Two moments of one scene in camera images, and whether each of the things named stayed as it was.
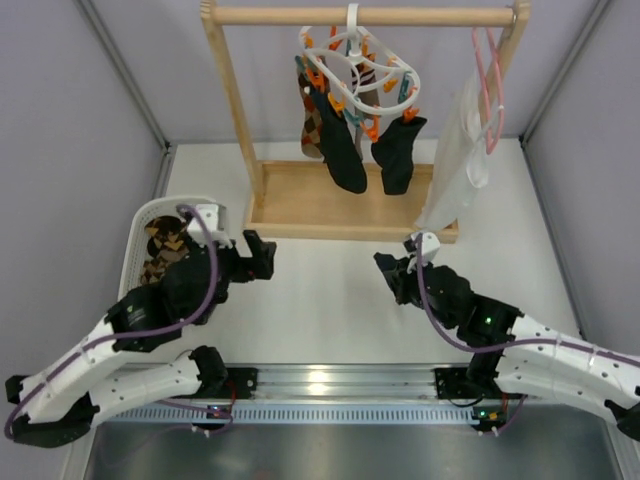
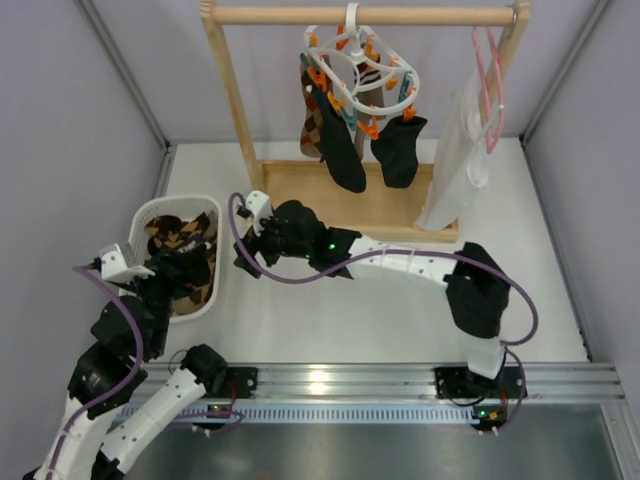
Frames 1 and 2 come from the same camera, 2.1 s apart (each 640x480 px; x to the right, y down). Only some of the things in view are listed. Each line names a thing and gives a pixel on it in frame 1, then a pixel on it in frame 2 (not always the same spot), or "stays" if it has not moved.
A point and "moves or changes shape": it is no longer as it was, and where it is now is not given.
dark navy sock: [339, 144] moves or changes shape
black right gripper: [403, 282] → [255, 245]
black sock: [393, 152] stays
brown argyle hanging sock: [311, 137] stays
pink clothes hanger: [490, 142] stays
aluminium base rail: [306, 395] stays
